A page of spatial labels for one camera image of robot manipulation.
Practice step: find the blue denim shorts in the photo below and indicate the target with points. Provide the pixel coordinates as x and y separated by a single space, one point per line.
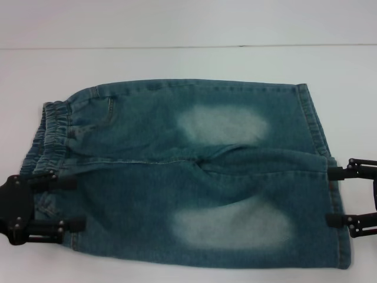
182 182

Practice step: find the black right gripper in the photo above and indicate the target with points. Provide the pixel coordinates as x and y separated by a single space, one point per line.
374 194

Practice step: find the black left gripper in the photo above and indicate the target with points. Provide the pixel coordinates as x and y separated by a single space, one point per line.
10 203

